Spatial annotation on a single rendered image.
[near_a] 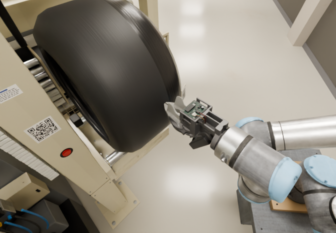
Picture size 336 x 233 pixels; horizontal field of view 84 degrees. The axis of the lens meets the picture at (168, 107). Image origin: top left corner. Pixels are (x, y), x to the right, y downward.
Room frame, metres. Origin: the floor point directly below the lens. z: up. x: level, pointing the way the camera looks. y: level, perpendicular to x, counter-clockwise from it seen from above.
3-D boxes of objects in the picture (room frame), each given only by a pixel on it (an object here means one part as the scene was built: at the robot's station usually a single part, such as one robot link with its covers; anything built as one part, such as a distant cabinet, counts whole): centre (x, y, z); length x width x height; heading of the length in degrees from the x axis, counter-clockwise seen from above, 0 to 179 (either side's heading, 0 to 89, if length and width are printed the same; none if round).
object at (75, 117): (0.50, 0.43, 0.97); 0.05 x 0.04 x 0.05; 45
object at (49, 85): (0.65, 0.67, 1.05); 0.20 x 0.15 x 0.30; 135
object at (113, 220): (0.34, 0.42, 0.01); 0.27 x 0.27 x 0.02; 45
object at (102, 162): (0.41, 0.38, 0.90); 0.40 x 0.03 x 0.10; 45
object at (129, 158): (0.43, 0.15, 0.83); 0.36 x 0.09 x 0.06; 135
